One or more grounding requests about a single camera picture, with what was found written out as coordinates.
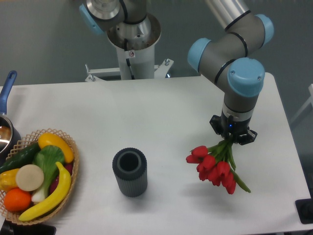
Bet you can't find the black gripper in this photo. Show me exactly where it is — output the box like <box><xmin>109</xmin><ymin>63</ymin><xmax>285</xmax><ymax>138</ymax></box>
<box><xmin>210</xmin><ymin>113</ymin><xmax>258</xmax><ymax>145</ymax></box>

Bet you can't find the red tulip bouquet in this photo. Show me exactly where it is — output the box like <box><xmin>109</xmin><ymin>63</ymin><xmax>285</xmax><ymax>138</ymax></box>
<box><xmin>186</xmin><ymin>135</ymin><xmax>251</xmax><ymax>194</ymax></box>

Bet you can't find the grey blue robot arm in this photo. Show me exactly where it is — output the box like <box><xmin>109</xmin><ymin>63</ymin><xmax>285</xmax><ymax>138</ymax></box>
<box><xmin>79</xmin><ymin>0</ymin><xmax>274</xmax><ymax>145</ymax></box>

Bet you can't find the dark grey ribbed vase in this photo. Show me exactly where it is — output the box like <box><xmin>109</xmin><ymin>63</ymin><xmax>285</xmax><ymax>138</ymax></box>
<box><xmin>112</xmin><ymin>147</ymin><xmax>148</xmax><ymax>197</ymax></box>

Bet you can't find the black device at edge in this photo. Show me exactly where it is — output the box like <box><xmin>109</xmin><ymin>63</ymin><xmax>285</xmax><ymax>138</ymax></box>
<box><xmin>295</xmin><ymin>198</ymin><xmax>313</xmax><ymax>224</ymax></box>

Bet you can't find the purple red vegetable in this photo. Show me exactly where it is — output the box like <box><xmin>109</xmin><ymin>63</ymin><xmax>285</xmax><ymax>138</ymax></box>
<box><xmin>49</xmin><ymin>163</ymin><xmax>73</xmax><ymax>195</ymax></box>

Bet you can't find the yellow banana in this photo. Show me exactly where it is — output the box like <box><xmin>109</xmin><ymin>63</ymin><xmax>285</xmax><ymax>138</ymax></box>
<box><xmin>19</xmin><ymin>162</ymin><xmax>71</xmax><ymax>222</ymax></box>

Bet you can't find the green bok choy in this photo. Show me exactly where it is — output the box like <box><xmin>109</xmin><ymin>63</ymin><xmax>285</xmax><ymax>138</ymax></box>
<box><xmin>31</xmin><ymin>145</ymin><xmax>65</xmax><ymax>204</ymax></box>

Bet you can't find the green cucumber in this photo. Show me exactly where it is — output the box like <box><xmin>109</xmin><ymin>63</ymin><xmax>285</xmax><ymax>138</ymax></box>
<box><xmin>0</xmin><ymin>142</ymin><xmax>41</xmax><ymax>173</ymax></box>

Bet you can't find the beige round slice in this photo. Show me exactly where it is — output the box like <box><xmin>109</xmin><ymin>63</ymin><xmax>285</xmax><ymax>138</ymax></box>
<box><xmin>15</xmin><ymin>164</ymin><xmax>44</xmax><ymax>191</ymax></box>

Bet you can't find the orange fruit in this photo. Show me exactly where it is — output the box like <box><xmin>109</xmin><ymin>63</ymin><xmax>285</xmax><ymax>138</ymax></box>
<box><xmin>3</xmin><ymin>188</ymin><xmax>31</xmax><ymax>212</ymax></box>

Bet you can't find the woven wicker basket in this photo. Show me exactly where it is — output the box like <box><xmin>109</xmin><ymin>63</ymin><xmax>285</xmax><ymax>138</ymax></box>
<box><xmin>0</xmin><ymin>128</ymin><xmax>79</xmax><ymax>226</ymax></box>

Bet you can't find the black object bottom left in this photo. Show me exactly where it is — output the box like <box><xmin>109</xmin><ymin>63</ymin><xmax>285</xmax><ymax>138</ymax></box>
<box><xmin>0</xmin><ymin>220</ymin><xmax>56</xmax><ymax>235</ymax></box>

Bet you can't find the white frame at right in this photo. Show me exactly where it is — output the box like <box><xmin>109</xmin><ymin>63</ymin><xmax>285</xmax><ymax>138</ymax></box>
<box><xmin>290</xmin><ymin>84</ymin><xmax>313</xmax><ymax>126</ymax></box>

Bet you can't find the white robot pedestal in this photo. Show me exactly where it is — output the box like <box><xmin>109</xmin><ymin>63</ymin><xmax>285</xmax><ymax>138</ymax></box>
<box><xmin>85</xmin><ymin>13</ymin><xmax>174</xmax><ymax>82</ymax></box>

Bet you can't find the blue handled pot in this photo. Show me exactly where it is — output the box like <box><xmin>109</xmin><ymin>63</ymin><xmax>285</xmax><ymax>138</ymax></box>
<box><xmin>0</xmin><ymin>70</ymin><xmax>21</xmax><ymax>165</ymax></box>

